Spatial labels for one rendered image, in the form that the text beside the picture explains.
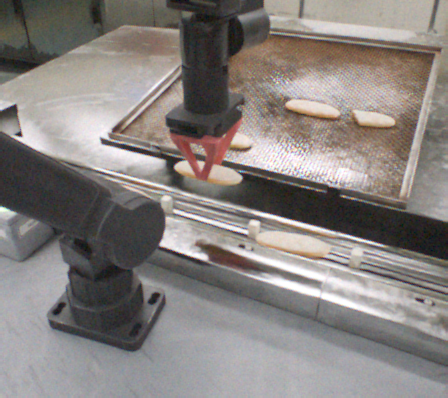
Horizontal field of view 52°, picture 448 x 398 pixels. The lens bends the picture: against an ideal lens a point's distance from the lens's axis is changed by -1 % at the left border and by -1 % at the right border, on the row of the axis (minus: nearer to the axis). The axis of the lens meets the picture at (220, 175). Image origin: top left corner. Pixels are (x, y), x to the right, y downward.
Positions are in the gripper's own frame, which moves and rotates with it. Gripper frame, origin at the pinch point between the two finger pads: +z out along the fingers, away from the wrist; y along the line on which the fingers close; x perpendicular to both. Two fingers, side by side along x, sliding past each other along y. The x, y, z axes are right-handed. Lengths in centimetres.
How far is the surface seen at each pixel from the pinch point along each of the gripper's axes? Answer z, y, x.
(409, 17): 61, 368, 2
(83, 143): 11.8, 15.0, 36.6
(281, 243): 7.8, -2.1, -11.6
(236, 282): 9.1, -9.9, -8.5
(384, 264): 8.8, 0.6, -24.7
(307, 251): 8.0, -2.0, -15.1
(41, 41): 64, 203, 244
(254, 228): 7.1, -1.5, -7.5
